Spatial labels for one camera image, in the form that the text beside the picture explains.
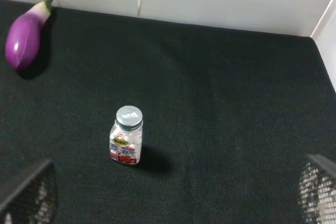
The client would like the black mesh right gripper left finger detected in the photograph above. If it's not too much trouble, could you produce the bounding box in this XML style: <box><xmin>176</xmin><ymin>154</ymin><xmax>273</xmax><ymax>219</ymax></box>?
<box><xmin>1</xmin><ymin>159</ymin><xmax>58</xmax><ymax>223</ymax></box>

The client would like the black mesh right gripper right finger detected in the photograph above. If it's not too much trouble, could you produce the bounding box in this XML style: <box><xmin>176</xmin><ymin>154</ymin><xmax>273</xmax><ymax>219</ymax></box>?
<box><xmin>298</xmin><ymin>154</ymin><xmax>336</xmax><ymax>223</ymax></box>

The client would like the small candy bottle silver cap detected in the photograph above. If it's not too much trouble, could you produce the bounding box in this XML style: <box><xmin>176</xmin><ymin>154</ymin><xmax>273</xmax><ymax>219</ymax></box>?
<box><xmin>109</xmin><ymin>105</ymin><xmax>143</xmax><ymax>166</ymax></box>

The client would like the black tablecloth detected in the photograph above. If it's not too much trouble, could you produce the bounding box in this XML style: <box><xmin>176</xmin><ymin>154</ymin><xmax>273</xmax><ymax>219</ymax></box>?
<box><xmin>1</xmin><ymin>8</ymin><xmax>335</xmax><ymax>223</ymax></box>

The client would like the purple toy eggplant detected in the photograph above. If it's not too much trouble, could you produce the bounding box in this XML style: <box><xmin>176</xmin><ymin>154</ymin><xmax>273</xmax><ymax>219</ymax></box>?
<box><xmin>5</xmin><ymin>0</ymin><xmax>54</xmax><ymax>71</ymax></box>

